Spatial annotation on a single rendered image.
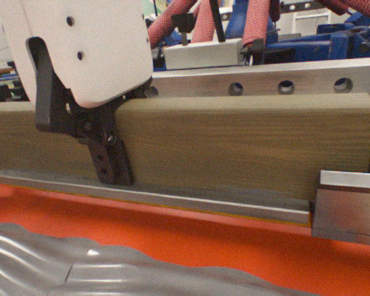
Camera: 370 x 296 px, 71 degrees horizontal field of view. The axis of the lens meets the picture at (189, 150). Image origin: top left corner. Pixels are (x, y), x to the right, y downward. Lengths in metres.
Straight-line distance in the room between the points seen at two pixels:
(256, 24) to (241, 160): 0.49
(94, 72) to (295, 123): 0.13
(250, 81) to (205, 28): 0.31
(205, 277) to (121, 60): 0.16
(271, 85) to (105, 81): 0.25
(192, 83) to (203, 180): 0.23
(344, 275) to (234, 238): 0.07
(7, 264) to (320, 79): 0.38
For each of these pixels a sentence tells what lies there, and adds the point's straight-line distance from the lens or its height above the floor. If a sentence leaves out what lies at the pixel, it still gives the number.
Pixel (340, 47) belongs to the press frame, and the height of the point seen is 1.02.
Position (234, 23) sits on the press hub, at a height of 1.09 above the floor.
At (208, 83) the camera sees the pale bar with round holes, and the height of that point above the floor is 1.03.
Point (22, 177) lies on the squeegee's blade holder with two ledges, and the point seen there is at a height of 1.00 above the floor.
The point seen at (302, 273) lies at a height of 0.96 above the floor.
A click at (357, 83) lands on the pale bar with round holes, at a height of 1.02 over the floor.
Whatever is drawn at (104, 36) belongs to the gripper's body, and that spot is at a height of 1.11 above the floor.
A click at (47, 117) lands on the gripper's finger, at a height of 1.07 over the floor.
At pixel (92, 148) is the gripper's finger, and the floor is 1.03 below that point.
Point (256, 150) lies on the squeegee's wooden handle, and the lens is 0.18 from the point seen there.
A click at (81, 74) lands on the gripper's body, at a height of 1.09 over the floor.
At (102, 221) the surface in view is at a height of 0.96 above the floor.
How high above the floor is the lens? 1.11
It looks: 26 degrees down
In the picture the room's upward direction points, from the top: 7 degrees counter-clockwise
